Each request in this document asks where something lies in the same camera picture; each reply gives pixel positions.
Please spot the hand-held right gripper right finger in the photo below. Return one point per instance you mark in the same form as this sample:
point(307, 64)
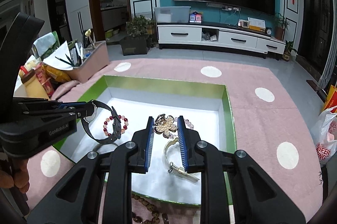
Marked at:
point(183, 142)

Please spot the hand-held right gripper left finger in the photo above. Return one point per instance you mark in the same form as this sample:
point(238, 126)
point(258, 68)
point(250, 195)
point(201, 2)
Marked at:
point(150, 139)

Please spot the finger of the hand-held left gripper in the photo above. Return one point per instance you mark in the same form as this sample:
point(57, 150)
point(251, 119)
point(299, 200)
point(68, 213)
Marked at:
point(65, 115)
point(52, 105)

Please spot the cream wristwatch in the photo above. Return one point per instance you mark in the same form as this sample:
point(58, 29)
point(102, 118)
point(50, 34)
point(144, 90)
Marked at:
point(168, 146)

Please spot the gold pearl flower clip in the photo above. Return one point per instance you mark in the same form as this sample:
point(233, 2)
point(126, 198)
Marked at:
point(165, 129)

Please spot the green cardboard box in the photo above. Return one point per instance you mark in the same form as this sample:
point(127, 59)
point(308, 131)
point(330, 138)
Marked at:
point(158, 108)

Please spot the black wristwatch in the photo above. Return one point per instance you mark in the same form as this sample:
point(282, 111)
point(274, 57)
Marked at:
point(115, 132)

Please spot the person's left hand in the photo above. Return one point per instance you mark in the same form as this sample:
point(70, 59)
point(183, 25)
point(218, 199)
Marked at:
point(18, 176)

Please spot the red snack packet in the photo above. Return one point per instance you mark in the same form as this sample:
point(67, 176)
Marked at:
point(43, 79)

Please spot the yellow snack packet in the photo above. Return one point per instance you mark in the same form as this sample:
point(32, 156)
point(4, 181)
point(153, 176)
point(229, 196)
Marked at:
point(56, 74)

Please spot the rolled white green packet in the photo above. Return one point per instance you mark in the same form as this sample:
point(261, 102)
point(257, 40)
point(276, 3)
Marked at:
point(46, 46)

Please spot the white papers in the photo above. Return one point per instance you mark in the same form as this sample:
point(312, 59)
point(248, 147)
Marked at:
point(60, 55)

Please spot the bundle of pens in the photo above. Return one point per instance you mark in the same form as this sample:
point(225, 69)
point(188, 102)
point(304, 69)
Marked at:
point(76, 55)

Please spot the pink pen holder box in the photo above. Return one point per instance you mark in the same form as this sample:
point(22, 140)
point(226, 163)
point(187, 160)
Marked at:
point(94, 63)

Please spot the pink polka-dot tablecloth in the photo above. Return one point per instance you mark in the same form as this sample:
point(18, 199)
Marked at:
point(250, 121)

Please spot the leafy plant in dark planter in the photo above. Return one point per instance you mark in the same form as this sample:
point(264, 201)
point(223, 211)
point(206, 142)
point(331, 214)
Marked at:
point(134, 45)

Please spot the white tv cabinet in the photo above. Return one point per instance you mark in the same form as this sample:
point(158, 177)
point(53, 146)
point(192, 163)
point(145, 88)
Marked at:
point(184, 34)

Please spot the small blue red sign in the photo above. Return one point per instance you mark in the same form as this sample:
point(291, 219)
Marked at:
point(195, 18)

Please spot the clear plastic storage box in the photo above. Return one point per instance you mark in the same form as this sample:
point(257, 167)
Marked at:
point(171, 15)

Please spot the small white device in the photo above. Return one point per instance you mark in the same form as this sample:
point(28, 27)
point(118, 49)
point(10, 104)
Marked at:
point(243, 24)

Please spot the small potted plant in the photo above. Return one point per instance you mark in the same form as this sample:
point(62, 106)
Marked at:
point(287, 54)

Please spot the yellow white box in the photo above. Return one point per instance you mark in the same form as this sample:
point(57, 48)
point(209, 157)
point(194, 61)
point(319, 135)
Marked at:
point(256, 24)

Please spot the black alarm clock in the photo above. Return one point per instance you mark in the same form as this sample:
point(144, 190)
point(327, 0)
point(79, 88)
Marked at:
point(268, 31)

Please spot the white plastic bag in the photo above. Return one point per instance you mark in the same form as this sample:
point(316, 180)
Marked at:
point(325, 139)

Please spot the white power strip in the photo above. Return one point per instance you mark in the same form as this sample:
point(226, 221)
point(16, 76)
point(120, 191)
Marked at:
point(223, 6)

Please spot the tall potted plant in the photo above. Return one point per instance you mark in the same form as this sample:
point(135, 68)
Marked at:
point(279, 32)

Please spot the yellow paper bag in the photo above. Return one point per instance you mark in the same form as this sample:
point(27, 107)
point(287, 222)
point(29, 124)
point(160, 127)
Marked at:
point(330, 100)

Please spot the striped curtain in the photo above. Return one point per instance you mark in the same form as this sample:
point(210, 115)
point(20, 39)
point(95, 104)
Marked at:
point(329, 69)

